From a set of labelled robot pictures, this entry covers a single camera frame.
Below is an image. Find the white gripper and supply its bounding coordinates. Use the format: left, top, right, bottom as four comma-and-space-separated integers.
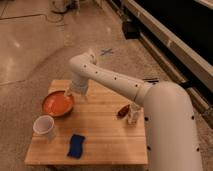
64, 78, 88, 100

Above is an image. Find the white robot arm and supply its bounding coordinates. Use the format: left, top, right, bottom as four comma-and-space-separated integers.
69, 52, 203, 171

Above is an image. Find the orange ceramic bowl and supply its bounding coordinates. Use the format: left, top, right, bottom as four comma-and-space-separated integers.
42, 91, 74, 117

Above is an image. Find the wooden table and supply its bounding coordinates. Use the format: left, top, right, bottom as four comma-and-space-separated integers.
25, 81, 148, 166

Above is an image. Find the white plastic cup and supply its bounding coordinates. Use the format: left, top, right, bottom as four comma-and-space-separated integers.
33, 115, 55, 139

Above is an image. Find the blue sponge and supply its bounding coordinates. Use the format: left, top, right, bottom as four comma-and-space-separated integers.
67, 134, 85, 159

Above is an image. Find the brown chocolate pastry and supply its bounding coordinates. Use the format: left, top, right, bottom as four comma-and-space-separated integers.
117, 105, 130, 118

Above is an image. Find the black box on floor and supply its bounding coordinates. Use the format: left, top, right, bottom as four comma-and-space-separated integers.
122, 21, 140, 39

